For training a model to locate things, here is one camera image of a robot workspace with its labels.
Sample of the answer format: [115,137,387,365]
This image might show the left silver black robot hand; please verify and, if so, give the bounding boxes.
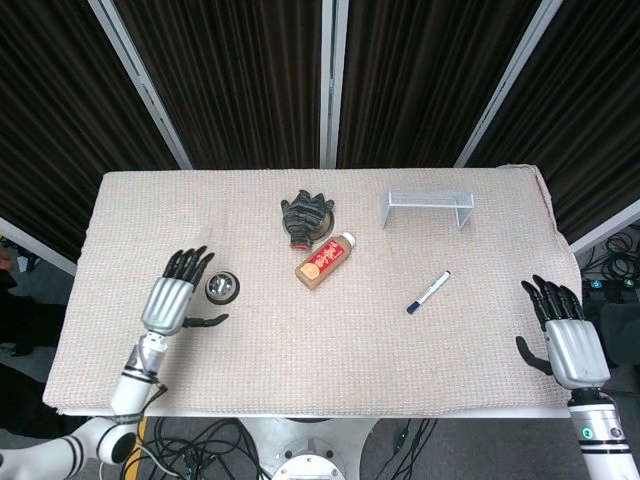
[139,245,230,337]

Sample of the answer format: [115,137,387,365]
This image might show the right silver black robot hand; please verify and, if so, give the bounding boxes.
[515,274,612,390]

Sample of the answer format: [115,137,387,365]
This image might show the small metal bowl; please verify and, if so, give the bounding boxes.
[204,270,241,305]

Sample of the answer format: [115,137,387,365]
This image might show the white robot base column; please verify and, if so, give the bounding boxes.
[234,416,381,480]

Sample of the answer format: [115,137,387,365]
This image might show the black power strip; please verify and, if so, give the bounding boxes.
[582,277,640,306]

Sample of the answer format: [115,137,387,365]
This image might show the white marker blue cap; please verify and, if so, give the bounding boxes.
[405,270,452,316]

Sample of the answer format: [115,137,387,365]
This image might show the beige waffle weave tablecloth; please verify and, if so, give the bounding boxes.
[41,163,584,417]

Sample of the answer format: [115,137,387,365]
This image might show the grey striped knit glove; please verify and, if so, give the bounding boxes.
[280,189,336,250]

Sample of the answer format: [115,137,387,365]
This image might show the brown juice bottle red label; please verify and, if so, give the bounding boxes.
[294,231,358,293]

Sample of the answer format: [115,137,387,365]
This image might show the dark round dish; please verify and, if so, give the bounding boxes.
[283,211,337,239]

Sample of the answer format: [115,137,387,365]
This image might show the white metal frame post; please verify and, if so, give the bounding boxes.
[569,212,640,255]
[319,0,350,169]
[88,0,194,170]
[453,0,559,168]
[0,215,79,277]

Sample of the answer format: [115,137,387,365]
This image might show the black floor cables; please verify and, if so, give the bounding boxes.
[122,416,271,480]

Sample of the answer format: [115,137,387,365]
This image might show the white wire mesh shelf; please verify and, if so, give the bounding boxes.
[382,191,475,232]

